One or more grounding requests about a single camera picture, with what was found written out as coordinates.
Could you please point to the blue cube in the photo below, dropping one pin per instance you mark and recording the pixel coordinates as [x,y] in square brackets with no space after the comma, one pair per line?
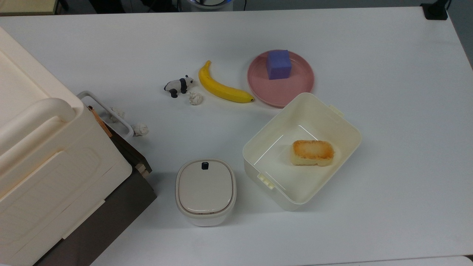
[279,65]

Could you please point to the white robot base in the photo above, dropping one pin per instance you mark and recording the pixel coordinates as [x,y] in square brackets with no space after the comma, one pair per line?
[210,3]

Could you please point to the pink plate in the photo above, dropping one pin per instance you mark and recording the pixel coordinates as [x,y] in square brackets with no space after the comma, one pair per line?
[284,90]

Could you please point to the yellow banana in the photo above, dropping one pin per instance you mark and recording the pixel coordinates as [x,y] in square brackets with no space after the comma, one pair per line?
[218,88]

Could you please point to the crumpled white paper ball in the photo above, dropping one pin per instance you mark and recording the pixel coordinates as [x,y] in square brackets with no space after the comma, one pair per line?
[116,113]
[195,98]
[140,129]

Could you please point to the open cream plastic container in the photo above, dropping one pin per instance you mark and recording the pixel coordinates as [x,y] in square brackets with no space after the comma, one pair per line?
[281,177]

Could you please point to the small cream lidded bin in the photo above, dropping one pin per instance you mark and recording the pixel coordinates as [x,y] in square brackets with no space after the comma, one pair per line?
[205,188]

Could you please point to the panda figurine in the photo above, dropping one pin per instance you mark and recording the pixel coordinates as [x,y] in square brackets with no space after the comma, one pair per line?
[177,85]

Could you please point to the toasted bread piece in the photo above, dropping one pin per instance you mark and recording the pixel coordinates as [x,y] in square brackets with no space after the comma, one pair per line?
[312,152]

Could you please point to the dark wooden drawer cabinet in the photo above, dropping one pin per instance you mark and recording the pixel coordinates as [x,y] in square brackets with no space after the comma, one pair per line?
[111,210]

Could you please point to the black table clamp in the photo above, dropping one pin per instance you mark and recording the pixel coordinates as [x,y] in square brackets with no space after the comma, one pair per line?
[435,11]

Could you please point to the beige background desk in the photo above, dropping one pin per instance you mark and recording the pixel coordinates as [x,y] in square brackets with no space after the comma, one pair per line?
[26,6]

